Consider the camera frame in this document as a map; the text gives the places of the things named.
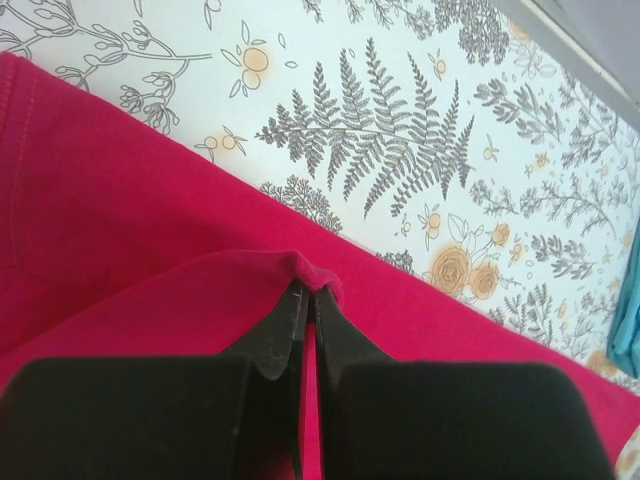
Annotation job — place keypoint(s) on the folded cyan t shirt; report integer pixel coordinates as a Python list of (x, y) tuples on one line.
[(623, 341)]

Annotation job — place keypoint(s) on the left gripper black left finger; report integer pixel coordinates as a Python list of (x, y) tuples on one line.
[(235, 415)]

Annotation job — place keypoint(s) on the aluminium frame rail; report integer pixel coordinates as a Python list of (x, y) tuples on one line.
[(598, 41)]

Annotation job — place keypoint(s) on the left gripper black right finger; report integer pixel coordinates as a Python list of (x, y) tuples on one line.
[(416, 386)]

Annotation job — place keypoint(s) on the floral patterned table mat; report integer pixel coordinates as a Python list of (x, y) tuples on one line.
[(437, 134)]

